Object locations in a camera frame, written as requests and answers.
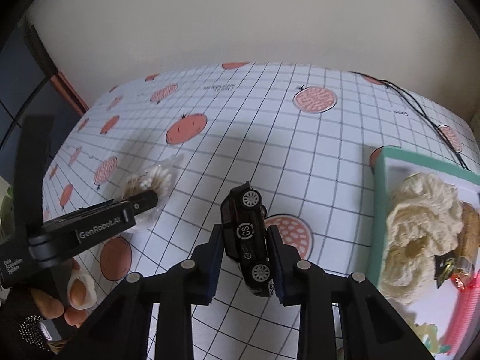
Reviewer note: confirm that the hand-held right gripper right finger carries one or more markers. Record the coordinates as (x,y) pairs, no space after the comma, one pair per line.
(281,270)

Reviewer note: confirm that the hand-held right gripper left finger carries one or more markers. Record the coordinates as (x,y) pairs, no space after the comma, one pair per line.
(213,270)

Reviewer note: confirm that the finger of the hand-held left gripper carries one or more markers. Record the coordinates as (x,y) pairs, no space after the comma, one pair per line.
(144,201)

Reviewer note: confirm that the clear bag of cotton swabs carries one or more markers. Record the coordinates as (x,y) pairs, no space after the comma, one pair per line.
(150,180)

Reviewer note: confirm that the black toy car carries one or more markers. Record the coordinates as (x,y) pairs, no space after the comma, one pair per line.
(243,232)

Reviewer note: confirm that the teal cardboard box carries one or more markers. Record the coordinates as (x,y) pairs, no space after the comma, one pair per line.
(380,213)

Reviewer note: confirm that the cream crochet cloth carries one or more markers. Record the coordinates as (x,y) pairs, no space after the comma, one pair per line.
(420,228)

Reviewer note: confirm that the cream hair claw clip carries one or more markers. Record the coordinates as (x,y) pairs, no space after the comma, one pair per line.
(427,335)

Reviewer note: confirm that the black gold action figure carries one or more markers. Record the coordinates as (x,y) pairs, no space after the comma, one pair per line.
(444,266)

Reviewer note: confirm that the pink hair roller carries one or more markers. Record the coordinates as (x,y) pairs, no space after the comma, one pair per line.
(463,315)

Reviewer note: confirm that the brown snack packet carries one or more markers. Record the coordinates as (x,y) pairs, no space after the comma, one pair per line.
(470,232)

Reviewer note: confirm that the person's left hand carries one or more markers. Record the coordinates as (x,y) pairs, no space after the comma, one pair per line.
(47,303)

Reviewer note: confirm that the dark cabinet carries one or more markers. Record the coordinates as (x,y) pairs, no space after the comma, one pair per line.
(22,82)

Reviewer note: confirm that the fruit print grid tablecloth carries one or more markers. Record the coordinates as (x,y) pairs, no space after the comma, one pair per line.
(262,138)

